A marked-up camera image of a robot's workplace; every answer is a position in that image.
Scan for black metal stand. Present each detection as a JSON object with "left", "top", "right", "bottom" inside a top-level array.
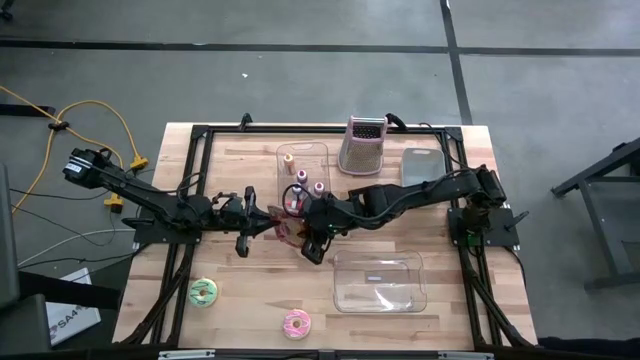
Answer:
[{"left": 550, "top": 135, "right": 640, "bottom": 292}]

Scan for white floor cable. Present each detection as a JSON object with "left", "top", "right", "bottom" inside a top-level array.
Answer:
[{"left": 17, "top": 227, "right": 137, "bottom": 266}]

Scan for black floor strip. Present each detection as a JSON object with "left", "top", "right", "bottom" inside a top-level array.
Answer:
[{"left": 0, "top": 103, "right": 57, "bottom": 118}]

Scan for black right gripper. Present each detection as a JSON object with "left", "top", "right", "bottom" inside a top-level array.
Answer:
[{"left": 296, "top": 196, "right": 352, "bottom": 266}]

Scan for pink iced donut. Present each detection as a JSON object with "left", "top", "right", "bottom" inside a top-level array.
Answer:
[{"left": 282, "top": 308, "right": 312, "bottom": 341}]

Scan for red snack packet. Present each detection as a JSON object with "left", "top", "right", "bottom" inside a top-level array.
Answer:
[{"left": 267, "top": 203, "right": 314, "bottom": 250}]

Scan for black floor cable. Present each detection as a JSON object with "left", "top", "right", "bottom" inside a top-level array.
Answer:
[
  {"left": 8, "top": 187, "right": 109, "bottom": 201},
  {"left": 17, "top": 243, "right": 151, "bottom": 270},
  {"left": 9, "top": 203, "right": 117, "bottom": 248}
]

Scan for black bar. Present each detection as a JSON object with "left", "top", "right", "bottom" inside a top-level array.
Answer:
[{"left": 18, "top": 271, "right": 122, "bottom": 311}]

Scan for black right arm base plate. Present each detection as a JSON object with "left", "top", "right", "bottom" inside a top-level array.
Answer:
[{"left": 447, "top": 207, "right": 530, "bottom": 249}]

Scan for green iced donut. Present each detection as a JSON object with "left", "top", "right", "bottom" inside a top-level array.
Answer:
[{"left": 187, "top": 277, "right": 219, "bottom": 309}]

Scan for white printed box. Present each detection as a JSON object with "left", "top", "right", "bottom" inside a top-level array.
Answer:
[{"left": 45, "top": 267, "right": 102, "bottom": 347}]

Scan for silver bracket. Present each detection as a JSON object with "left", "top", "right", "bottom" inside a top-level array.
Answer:
[
  {"left": 438, "top": 351, "right": 494, "bottom": 360},
  {"left": 158, "top": 349, "right": 216, "bottom": 360}
]

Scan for grey plastic bin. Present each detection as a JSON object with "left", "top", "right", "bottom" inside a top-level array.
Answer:
[{"left": 400, "top": 147, "right": 447, "bottom": 188}]

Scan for person's leg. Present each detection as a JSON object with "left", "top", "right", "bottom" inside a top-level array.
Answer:
[{"left": 537, "top": 336, "right": 640, "bottom": 360}]

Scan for grey flat panel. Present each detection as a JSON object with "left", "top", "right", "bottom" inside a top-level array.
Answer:
[{"left": 0, "top": 163, "right": 21, "bottom": 309}]

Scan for wide clear plastic bin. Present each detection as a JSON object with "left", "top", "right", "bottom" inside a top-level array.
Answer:
[{"left": 332, "top": 249, "right": 429, "bottom": 314}]

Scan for grey block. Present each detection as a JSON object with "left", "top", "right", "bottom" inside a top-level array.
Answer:
[{"left": 0, "top": 293, "right": 53, "bottom": 357}]

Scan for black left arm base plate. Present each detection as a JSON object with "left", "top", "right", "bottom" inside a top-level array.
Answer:
[{"left": 122, "top": 215, "right": 205, "bottom": 246}]

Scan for narrow clear plastic bin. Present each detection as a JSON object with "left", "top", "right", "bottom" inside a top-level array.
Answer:
[{"left": 275, "top": 141, "right": 335, "bottom": 220}]

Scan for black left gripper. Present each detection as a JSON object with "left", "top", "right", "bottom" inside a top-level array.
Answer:
[{"left": 212, "top": 187, "right": 279, "bottom": 258}]

